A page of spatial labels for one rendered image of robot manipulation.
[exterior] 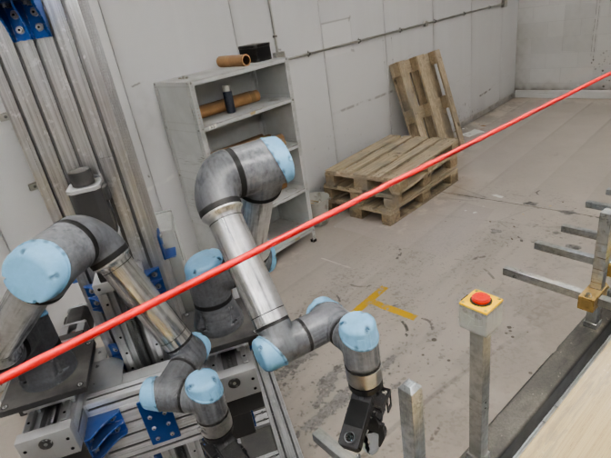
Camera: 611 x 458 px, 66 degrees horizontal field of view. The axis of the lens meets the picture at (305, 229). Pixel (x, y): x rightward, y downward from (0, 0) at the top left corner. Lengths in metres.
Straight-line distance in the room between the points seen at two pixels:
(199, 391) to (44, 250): 0.42
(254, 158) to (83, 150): 0.55
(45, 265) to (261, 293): 0.41
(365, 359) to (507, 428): 0.71
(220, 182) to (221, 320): 0.53
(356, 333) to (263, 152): 0.44
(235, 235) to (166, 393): 0.39
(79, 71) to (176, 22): 2.34
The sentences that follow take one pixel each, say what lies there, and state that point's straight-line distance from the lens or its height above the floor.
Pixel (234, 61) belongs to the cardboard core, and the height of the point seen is 1.59.
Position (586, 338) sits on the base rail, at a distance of 1.93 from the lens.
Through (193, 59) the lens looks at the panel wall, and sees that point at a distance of 3.72.
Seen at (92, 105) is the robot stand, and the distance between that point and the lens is 1.39.
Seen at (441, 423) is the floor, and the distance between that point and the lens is 2.50.
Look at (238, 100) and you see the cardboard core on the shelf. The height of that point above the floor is 1.31.
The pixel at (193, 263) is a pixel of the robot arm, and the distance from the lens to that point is 1.38.
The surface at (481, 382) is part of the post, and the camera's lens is 1.26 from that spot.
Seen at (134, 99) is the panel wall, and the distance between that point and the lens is 3.47.
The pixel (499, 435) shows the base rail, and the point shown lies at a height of 0.70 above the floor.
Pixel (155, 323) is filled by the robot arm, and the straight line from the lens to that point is 1.18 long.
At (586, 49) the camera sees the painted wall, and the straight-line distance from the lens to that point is 8.39.
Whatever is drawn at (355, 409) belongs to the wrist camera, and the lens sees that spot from 1.04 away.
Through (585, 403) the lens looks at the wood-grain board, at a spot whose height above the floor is 0.90.
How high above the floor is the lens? 1.87
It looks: 25 degrees down
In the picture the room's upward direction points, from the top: 9 degrees counter-clockwise
